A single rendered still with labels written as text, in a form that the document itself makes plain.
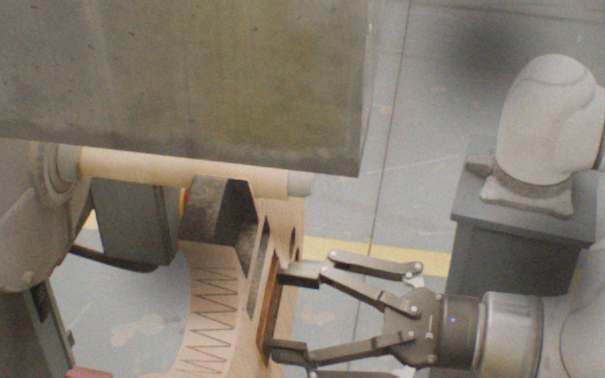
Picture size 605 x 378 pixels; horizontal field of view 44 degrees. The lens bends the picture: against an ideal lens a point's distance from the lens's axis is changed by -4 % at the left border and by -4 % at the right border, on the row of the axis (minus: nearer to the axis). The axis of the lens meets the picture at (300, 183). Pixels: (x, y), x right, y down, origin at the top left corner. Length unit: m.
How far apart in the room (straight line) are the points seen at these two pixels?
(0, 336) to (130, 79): 0.62
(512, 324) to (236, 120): 0.41
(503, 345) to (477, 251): 0.81
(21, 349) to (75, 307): 1.25
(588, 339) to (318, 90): 0.31
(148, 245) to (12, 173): 0.41
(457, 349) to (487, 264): 0.82
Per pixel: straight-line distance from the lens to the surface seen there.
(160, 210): 0.97
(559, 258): 1.53
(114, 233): 1.03
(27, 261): 0.69
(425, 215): 2.53
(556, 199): 1.51
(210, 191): 0.60
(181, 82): 0.41
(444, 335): 0.74
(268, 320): 0.77
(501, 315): 0.74
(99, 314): 2.26
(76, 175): 0.68
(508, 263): 1.55
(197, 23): 0.39
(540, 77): 1.40
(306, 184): 0.62
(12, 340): 1.03
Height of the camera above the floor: 1.65
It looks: 39 degrees down
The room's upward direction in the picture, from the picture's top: straight up
